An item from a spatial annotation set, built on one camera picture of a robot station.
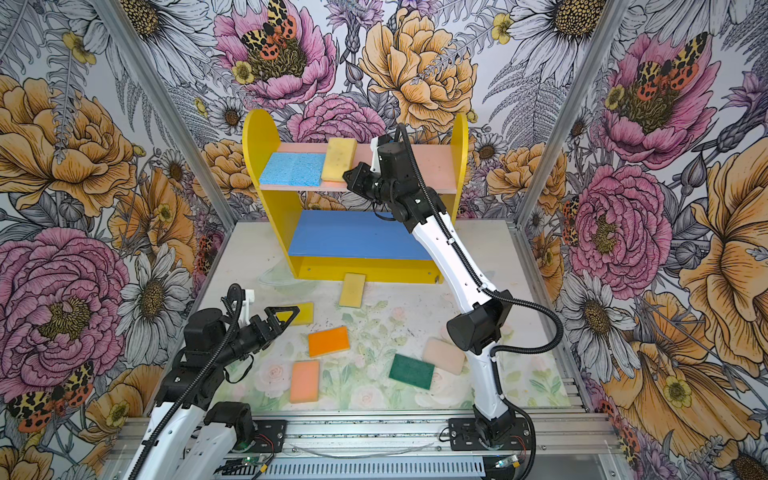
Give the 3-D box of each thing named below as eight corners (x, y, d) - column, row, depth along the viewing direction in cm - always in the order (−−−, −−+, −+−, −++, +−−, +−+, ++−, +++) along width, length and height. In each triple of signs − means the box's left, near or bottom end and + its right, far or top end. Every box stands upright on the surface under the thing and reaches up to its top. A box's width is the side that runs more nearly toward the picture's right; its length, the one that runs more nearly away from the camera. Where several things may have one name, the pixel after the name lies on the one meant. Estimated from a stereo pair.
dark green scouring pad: (389, 377, 86) (389, 374, 84) (395, 356, 89) (395, 353, 88) (430, 389, 84) (431, 387, 82) (434, 367, 87) (435, 365, 86)
